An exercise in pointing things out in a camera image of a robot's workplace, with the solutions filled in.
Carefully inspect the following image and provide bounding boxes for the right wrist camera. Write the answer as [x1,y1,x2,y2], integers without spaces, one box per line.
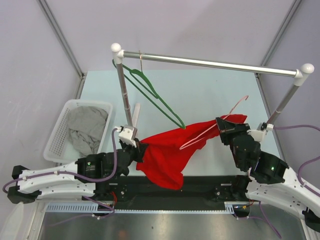
[247,122,274,142]

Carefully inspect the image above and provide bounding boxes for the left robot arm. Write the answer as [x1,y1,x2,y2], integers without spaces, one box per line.
[2,141,149,204]

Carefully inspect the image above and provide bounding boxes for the silver clothes rack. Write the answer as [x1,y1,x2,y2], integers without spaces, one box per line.
[110,43,315,128]

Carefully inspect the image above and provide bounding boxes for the white plastic basket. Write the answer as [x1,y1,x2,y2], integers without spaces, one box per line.
[43,99,113,164]

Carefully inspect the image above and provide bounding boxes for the grey t shirt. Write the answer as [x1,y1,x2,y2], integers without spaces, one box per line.
[67,106,109,156]

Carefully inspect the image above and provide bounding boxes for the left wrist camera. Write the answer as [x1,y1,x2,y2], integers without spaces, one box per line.
[115,125,138,148]

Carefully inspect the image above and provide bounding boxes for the red t shirt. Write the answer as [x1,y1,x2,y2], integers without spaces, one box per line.
[135,114,248,191]

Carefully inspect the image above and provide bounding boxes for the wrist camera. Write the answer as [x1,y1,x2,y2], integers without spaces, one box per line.
[247,122,274,142]
[115,125,138,148]

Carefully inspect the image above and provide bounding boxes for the white cable duct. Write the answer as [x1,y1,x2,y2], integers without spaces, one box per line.
[46,202,248,217]

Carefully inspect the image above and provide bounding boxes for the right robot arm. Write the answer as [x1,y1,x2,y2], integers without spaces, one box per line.
[215,117,320,232]

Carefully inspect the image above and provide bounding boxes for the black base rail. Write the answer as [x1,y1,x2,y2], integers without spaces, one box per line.
[82,174,248,203]

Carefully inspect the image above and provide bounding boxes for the green velvet hanger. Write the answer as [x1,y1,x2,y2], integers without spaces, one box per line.
[112,51,186,129]

